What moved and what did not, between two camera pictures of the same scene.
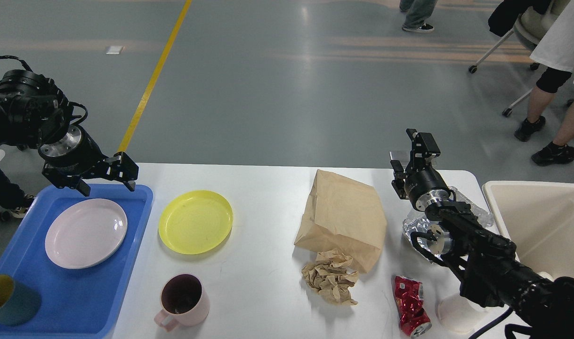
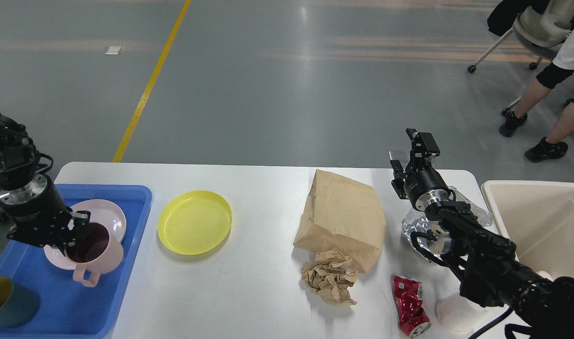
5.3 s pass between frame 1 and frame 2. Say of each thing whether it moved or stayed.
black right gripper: stayed
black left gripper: moved
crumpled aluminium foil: stayed
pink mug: moved
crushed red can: stayed
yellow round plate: stayed
